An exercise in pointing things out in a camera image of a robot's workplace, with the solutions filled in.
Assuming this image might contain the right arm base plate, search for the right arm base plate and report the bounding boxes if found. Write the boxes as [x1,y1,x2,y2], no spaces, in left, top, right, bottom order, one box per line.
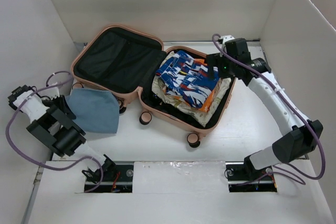
[224,162,277,193]

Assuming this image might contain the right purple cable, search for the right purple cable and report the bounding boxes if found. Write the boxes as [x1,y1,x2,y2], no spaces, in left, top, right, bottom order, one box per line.
[212,33,327,186]

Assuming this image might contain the orange white patterned garment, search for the orange white patterned garment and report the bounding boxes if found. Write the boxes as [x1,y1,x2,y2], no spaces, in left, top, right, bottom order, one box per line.
[162,57,215,112]

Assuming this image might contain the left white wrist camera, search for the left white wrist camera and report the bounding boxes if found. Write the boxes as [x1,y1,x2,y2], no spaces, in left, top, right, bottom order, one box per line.
[39,82,60,100]

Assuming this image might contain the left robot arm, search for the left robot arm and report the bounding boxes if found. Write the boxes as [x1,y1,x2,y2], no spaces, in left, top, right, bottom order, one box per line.
[8,85,119,183]

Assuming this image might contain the cream green printed jacket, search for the cream green printed jacket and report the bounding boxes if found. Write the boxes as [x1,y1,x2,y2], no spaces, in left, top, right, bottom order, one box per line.
[152,50,232,126]

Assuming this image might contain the blue white red shorts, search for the blue white red shorts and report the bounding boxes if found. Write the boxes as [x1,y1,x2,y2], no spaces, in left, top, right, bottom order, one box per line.
[155,50,220,109]

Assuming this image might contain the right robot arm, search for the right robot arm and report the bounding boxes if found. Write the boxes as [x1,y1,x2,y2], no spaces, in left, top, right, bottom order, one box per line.
[206,34,326,183]

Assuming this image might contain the pink suitcase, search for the pink suitcase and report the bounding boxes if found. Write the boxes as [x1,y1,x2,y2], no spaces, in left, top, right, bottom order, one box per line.
[71,25,235,148]

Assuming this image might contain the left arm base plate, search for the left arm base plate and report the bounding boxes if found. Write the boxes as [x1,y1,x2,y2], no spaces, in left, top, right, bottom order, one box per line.
[82,162,134,194]

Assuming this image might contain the light blue denim garment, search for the light blue denim garment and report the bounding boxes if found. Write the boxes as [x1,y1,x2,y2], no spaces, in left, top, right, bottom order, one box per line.
[66,88,119,134]

